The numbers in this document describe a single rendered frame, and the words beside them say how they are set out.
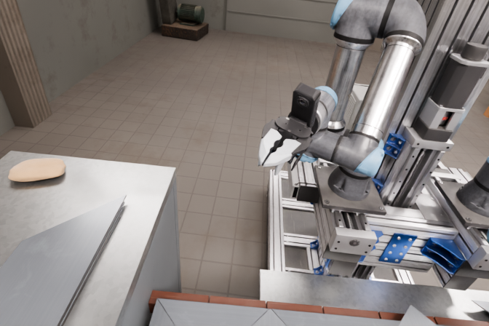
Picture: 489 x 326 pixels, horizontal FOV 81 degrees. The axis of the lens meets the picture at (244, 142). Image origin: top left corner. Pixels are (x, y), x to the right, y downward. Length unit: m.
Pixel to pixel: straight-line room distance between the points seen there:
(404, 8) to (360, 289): 1.00
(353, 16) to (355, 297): 1.00
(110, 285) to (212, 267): 1.29
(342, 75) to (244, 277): 1.48
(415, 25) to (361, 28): 0.13
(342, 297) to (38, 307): 0.97
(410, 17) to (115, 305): 0.97
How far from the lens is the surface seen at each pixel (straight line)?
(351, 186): 1.08
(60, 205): 1.04
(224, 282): 2.01
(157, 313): 0.97
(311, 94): 0.53
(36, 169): 1.15
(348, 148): 0.74
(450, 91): 1.12
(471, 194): 1.34
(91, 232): 0.90
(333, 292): 1.30
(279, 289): 1.24
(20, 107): 3.62
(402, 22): 0.87
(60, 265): 0.86
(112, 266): 0.85
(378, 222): 1.22
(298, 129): 0.56
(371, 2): 0.89
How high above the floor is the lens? 1.74
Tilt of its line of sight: 34 degrees down
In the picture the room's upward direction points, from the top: 7 degrees clockwise
